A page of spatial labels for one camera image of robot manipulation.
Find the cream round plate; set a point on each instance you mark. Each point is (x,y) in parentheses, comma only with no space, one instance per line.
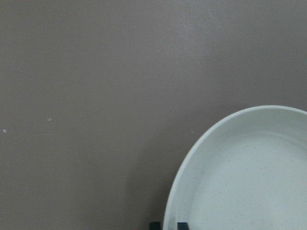
(247,172)

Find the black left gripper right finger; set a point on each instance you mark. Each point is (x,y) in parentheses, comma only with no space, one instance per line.
(182,226)

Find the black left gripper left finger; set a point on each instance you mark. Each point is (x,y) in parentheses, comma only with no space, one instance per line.
(155,225)

